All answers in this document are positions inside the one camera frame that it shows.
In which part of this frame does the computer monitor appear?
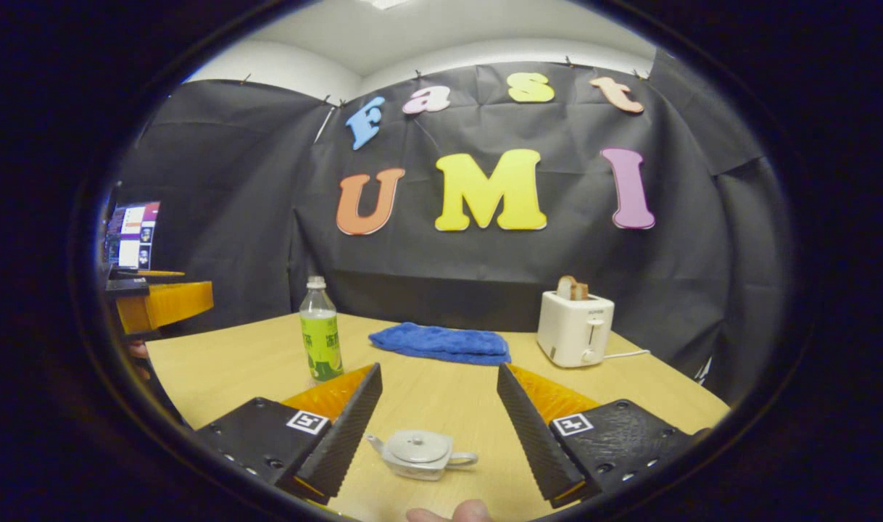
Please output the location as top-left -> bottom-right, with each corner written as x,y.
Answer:
107,202 -> 161,270

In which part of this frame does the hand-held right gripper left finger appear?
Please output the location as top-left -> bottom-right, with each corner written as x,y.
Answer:
195,362 -> 384,506

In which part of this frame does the green label water bottle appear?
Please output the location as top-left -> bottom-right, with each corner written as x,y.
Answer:
299,275 -> 344,383

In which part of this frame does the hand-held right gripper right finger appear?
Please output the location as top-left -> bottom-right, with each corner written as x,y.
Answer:
496,362 -> 696,508

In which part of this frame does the white ceramic teacup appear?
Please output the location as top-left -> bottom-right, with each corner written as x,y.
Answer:
365,429 -> 478,481

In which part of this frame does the blue towel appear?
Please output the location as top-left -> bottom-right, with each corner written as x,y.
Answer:
369,322 -> 511,365

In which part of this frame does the white toaster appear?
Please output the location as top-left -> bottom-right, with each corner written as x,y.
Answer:
536,290 -> 615,368

